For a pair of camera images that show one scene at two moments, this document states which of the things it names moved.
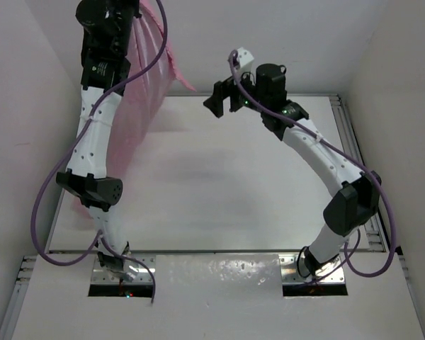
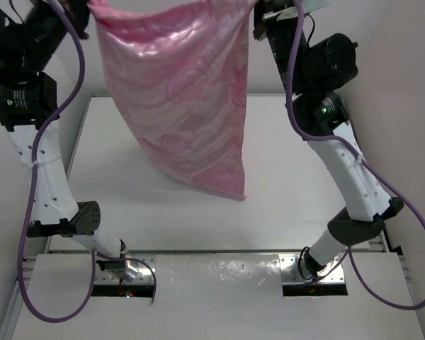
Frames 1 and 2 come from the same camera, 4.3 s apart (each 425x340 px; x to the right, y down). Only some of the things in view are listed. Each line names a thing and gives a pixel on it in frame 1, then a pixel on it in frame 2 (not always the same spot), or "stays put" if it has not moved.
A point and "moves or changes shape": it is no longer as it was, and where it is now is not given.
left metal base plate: [100, 275] stays put
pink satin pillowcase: [153, 71] moves or changes shape
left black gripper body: [121, 11] to [44, 31]
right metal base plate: [289, 264] stays put
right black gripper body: [246, 83] to [273, 24]
